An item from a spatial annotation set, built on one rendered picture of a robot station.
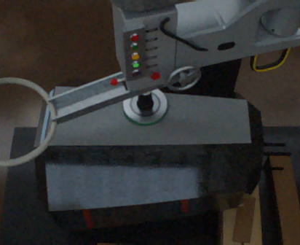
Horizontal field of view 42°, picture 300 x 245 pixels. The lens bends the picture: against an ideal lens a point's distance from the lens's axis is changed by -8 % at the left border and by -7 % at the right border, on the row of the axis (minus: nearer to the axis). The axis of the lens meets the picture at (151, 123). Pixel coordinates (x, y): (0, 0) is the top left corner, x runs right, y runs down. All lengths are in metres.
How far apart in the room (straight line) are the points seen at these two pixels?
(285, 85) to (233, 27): 1.81
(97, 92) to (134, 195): 0.53
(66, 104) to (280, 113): 1.83
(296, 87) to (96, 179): 1.98
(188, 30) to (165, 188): 0.80
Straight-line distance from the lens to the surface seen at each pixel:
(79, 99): 1.93
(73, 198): 2.10
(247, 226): 2.53
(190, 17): 1.68
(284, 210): 2.77
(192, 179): 2.04
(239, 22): 1.67
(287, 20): 1.83
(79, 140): 2.01
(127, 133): 2.00
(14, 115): 3.26
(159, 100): 2.06
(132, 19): 1.45
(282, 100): 3.33
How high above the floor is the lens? 2.59
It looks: 58 degrees down
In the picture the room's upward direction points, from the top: straight up
